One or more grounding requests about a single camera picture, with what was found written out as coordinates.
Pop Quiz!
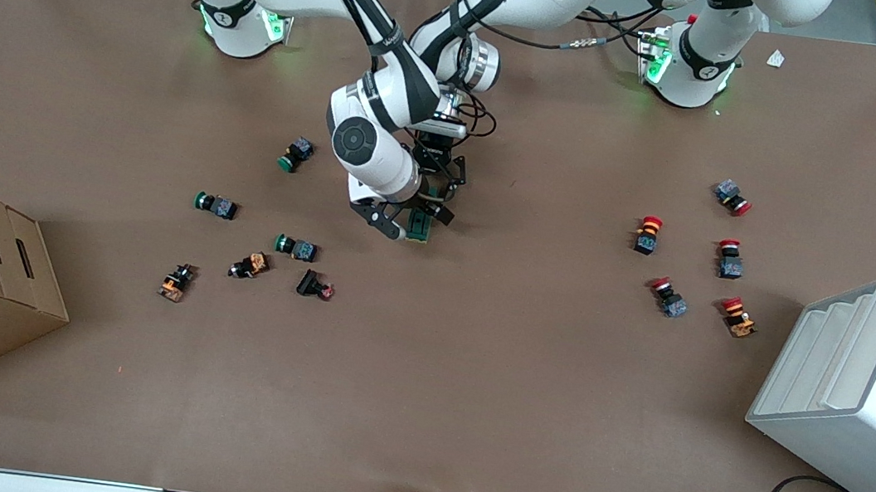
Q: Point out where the green load switch white handle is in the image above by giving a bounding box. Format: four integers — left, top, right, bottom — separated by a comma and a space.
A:
404, 207, 437, 246

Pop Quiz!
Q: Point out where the black square button red terminal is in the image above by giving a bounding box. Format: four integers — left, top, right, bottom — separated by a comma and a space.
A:
294, 266, 338, 303

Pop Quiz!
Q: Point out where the brown paper table cover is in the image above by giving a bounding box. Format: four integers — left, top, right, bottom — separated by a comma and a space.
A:
0, 0, 876, 492

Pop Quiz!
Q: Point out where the red mushroom button grey base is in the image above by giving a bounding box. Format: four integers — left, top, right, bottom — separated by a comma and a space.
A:
711, 178, 756, 218
645, 275, 692, 321
714, 237, 747, 281

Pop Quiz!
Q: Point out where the red mushroom button orange base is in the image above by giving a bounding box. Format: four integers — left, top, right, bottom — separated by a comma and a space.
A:
716, 295, 762, 341

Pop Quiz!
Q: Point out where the green push button switch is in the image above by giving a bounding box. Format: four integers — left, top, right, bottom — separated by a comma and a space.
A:
276, 134, 317, 176
192, 189, 241, 222
273, 232, 320, 264

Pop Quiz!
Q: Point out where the black orange push button switch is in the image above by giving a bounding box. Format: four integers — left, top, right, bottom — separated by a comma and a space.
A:
157, 261, 199, 305
227, 248, 272, 284

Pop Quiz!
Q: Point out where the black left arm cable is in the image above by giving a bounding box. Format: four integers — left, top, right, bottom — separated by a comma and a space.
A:
451, 0, 662, 162

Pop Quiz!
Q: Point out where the red mushroom button yellow ring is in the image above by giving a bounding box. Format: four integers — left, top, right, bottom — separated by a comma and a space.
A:
631, 213, 665, 257

